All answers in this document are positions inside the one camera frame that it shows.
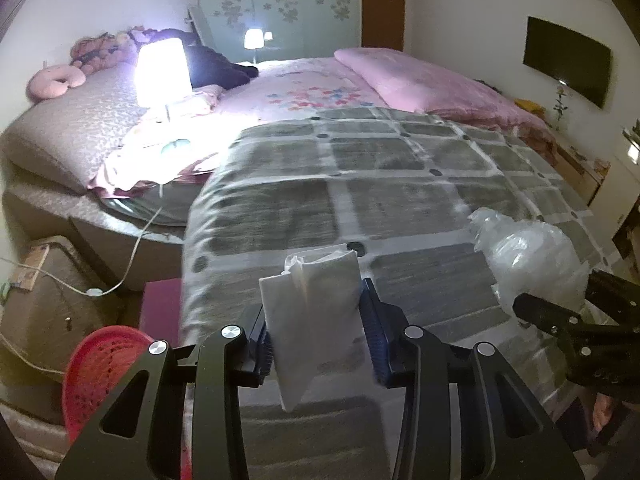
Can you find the light wooden cabinet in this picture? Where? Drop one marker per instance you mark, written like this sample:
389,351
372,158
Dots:
585,180

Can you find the white tissue packet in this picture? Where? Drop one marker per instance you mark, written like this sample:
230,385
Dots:
310,320

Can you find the brown upholstered nightstand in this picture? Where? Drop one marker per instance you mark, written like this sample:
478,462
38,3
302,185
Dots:
55,320

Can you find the grey checked blanket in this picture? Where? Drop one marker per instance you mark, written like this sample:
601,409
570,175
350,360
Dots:
400,200

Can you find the grey patterned headboard cushion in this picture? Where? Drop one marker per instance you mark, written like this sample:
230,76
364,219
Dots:
70,125

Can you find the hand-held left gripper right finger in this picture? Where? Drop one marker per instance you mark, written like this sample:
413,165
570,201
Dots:
377,340

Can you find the pink folded quilt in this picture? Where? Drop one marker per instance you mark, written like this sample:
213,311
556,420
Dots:
425,85

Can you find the grey-green mattress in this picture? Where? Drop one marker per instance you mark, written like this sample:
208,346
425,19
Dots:
170,205

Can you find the floral sliding door wardrobe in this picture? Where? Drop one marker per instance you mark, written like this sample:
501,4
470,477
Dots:
300,20

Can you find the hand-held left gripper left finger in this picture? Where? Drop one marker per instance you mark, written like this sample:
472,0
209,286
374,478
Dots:
255,360

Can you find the dark purple plush toy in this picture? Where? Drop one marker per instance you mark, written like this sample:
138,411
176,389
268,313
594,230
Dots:
215,67

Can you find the pink neck pillow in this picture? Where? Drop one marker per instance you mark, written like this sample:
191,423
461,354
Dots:
45,85

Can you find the clear plastic bag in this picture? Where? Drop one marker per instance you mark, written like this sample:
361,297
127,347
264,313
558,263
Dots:
535,255

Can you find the small table lamp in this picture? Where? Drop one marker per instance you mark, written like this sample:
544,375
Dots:
253,39

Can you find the brown wooden door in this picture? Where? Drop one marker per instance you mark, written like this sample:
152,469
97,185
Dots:
382,10

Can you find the white shade table lamp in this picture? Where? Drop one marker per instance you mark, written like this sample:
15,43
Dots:
162,70

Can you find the pink floral pillow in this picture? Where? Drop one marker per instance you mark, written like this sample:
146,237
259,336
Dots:
200,100

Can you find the purple box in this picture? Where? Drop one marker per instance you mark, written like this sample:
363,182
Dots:
160,310

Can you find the brown plush toy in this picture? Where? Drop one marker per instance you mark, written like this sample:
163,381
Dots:
100,50

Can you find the pink plastic mesh basket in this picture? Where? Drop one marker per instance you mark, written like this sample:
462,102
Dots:
100,375

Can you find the colourful picture book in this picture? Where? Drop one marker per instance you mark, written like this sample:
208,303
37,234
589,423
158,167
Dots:
30,270

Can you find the black wall television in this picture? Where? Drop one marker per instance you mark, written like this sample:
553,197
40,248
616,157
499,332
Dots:
567,60

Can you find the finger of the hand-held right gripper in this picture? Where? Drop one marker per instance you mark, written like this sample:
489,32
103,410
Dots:
545,312
615,292

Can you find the yellow cloth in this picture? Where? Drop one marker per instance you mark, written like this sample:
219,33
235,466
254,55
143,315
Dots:
530,106

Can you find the pink floral bed sheet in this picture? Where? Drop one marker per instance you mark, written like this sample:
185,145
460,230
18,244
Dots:
300,90

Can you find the white leaning board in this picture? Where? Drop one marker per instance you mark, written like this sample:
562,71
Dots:
197,22

